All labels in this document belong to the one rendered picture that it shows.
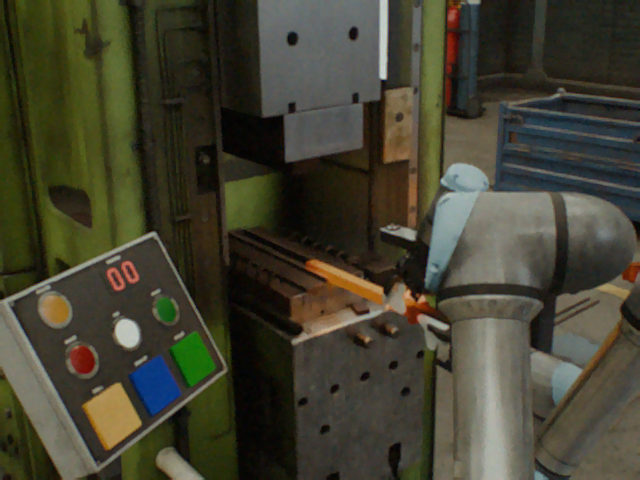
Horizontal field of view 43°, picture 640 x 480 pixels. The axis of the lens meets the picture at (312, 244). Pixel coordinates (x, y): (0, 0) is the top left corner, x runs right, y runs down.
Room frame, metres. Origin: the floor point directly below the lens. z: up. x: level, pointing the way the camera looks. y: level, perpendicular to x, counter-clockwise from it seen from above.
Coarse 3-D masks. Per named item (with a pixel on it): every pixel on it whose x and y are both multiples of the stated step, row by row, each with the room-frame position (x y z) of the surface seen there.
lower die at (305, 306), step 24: (240, 240) 1.88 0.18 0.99; (288, 240) 1.87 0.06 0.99; (240, 264) 1.75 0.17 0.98; (264, 264) 1.72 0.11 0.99; (288, 264) 1.71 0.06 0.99; (336, 264) 1.70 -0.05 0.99; (240, 288) 1.70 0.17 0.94; (264, 288) 1.62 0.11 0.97; (288, 288) 1.59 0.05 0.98; (312, 288) 1.58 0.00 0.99; (336, 288) 1.61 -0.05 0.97; (288, 312) 1.55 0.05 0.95; (312, 312) 1.57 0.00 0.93
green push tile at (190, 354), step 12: (192, 336) 1.25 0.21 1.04; (180, 348) 1.21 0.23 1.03; (192, 348) 1.23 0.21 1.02; (204, 348) 1.25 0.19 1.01; (180, 360) 1.20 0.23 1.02; (192, 360) 1.22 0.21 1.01; (204, 360) 1.24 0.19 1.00; (180, 372) 1.19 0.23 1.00; (192, 372) 1.20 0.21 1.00; (204, 372) 1.22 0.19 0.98; (192, 384) 1.19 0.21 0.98
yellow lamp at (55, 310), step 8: (56, 296) 1.11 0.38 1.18; (48, 304) 1.09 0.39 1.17; (56, 304) 1.10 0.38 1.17; (64, 304) 1.11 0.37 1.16; (48, 312) 1.08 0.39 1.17; (56, 312) 1.09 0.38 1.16; (64, 312) 1.10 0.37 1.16; (48, 320) 1.07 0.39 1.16; (56, 320) 1.08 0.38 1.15; (64, 320) 1.09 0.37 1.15
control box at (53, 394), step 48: (144, 240) 1.31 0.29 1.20; (48, 288) 1.11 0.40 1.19; (96, 288) 1.17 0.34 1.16; (144, 288) 1.24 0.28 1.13; (0, 336) 1.05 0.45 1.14; (48, 336) 1.06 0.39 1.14; (96, 336) 1.12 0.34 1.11; (144, 336) 1.18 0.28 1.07; (48, 384) 1.01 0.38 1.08; (96, 384) 1.06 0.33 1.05; (48, 432) 1.02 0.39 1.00; (144, 432) 1.07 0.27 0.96
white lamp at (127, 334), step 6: (120, 324) 1.16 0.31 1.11; (126, 324) 1.17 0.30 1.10; (132, 324) 1.18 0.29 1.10; (120, 330) 1.15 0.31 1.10; (126, 330) 1.16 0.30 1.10; (132, 330) 1.17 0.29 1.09; (120, 336) 1.15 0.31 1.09; (126, 336) 1.15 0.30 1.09; (132, 336) 1.16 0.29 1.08; (138, 336) 1.17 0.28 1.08; (120, 342) 1.14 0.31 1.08; (126, 342) 1.15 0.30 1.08; (132, 342) 1.15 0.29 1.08
